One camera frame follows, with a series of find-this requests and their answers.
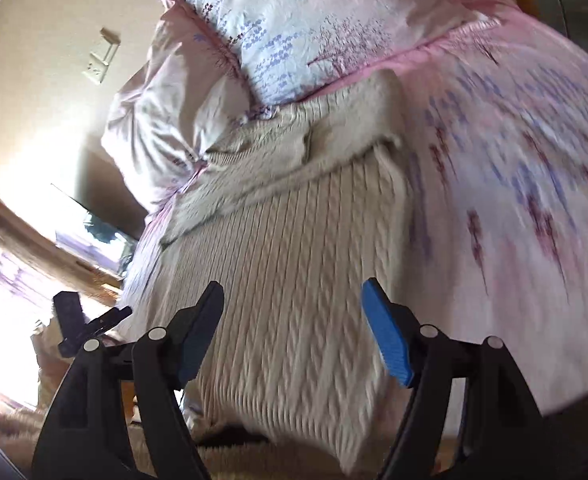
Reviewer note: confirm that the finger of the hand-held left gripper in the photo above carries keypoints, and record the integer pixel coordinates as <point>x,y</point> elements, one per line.
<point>70,317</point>
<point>108,319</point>

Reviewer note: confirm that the white floral pillow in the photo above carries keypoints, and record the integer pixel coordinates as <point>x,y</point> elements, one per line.
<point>324,25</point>

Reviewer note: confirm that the pink floral bed sheet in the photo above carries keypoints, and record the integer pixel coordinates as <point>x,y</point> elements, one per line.
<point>513,170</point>

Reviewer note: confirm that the wooden framed window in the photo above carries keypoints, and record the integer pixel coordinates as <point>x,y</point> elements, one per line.
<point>9,320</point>

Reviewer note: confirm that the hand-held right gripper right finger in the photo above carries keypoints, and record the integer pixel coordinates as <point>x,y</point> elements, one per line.
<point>387,332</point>

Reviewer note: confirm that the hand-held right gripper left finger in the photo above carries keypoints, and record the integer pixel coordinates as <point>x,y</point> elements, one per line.
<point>193,355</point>

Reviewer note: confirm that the flat screen television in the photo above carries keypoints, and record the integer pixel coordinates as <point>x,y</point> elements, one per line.
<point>94,235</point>

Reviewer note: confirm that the white wall socket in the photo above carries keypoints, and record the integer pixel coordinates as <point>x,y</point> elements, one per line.
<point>96,67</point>

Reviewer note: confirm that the pink floral pillow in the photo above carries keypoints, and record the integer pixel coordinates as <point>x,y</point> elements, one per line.
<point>169,110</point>

